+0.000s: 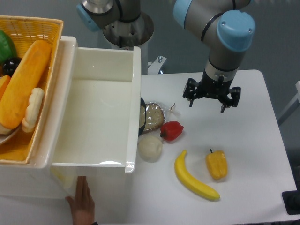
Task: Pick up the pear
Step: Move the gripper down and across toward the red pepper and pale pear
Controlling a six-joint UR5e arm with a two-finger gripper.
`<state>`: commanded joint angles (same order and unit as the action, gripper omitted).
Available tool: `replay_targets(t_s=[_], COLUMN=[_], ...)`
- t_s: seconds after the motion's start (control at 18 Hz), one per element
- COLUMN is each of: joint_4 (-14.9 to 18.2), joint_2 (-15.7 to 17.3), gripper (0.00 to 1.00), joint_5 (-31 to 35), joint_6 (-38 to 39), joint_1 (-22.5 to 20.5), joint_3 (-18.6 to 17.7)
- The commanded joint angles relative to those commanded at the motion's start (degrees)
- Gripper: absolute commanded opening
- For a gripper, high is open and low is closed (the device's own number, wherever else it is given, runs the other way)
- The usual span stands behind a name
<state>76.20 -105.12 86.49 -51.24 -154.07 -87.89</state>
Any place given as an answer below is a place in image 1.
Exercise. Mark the yellow banana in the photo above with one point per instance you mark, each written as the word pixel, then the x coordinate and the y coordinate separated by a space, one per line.
pixel 190 182

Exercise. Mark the black round fruit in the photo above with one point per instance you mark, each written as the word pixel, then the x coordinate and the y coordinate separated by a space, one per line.
pixel 10 65

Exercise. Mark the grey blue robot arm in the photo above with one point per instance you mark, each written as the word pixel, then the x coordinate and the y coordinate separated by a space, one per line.
pixel 219 24

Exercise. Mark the white frame at right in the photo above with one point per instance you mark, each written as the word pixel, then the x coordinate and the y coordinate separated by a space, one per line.
pixel 290 108

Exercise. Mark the black device at edge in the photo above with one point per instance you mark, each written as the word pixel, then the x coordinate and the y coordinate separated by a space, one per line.
pixel 292 202

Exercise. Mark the white plate in basket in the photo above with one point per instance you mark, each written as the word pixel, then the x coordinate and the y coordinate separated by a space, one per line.
pixel 5 138

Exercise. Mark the yellow wicker basket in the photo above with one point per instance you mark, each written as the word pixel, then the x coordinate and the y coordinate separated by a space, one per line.
pixel 24 31

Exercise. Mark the pale white pear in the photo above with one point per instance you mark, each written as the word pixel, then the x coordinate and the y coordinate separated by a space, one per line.
pixel 150 148

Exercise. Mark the wrapped brown bread slice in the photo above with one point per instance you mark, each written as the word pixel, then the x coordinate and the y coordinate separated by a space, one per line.
pixel 157 114

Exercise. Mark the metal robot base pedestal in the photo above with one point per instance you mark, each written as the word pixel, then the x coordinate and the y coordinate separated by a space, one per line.
pixel 127 35

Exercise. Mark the cream peanut shaped toy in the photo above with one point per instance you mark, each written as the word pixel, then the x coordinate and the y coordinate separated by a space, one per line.
pixel 32 111

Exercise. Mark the large orange corn cob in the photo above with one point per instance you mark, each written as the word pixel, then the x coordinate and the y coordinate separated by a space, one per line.
pixel 15 99

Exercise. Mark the black drawer handle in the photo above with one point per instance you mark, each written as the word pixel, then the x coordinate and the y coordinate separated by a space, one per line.
pixel 142 117

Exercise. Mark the white open drawer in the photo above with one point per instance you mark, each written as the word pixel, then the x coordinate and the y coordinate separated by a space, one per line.
pixel 101 120

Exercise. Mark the red bell pepper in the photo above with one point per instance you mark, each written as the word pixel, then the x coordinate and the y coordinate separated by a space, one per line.
pixel 171 130

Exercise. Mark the green bell pepper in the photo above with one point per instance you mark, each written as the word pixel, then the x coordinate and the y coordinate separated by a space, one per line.
pixel 7 47

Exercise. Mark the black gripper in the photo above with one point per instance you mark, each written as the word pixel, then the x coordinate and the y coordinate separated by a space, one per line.
pixel 214 84

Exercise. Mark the bare human hand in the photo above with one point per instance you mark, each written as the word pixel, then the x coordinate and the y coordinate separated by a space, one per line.
pixel 82 205

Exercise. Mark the yellow bell pepper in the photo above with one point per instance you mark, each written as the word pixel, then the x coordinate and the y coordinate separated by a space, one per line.
pixel 217 164

